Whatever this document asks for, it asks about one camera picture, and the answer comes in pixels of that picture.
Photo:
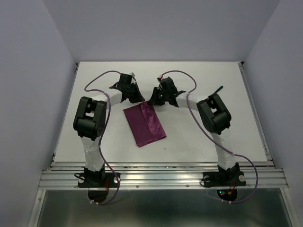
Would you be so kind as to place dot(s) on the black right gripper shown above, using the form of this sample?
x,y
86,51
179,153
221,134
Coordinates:
x,y
153,100

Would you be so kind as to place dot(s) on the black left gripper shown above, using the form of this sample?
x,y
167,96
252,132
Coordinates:
x,y
138,98

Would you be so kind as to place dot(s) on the purple cloth napkin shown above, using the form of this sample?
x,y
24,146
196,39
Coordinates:
x,y
144,124

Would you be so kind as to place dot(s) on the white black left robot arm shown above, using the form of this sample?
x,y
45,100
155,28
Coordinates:
x,y
90,123

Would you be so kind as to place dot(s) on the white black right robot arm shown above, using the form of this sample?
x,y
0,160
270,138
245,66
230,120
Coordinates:
x,y
215,118

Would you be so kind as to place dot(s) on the aluminium left side rail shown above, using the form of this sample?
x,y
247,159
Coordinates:
x,y
62,113

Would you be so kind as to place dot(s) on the aluminium rail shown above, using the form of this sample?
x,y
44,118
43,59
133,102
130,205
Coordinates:
x,y
62,113
256,116

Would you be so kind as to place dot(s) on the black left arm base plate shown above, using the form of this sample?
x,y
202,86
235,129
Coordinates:
x,y
108,181

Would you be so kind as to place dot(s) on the aluminium right side rail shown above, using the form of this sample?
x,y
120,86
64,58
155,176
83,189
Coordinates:
x,y
256,116

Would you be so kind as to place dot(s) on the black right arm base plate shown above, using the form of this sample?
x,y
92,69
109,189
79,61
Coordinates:
x,y
220,179

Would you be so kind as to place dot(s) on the aluminium front rail frame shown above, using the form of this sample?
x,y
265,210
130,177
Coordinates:
x,y
153,176

